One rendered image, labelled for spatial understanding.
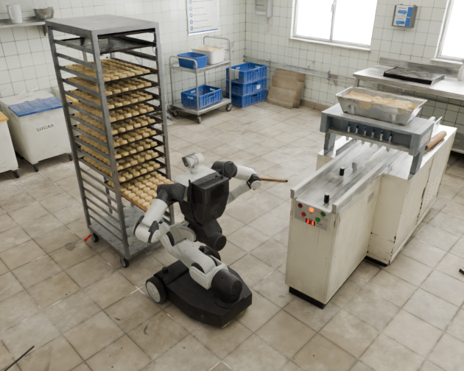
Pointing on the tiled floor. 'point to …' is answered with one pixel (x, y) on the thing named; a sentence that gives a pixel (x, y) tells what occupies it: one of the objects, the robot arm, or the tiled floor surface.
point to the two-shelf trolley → (197, 85)
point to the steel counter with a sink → (453, 88)
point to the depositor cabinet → (399, 193)
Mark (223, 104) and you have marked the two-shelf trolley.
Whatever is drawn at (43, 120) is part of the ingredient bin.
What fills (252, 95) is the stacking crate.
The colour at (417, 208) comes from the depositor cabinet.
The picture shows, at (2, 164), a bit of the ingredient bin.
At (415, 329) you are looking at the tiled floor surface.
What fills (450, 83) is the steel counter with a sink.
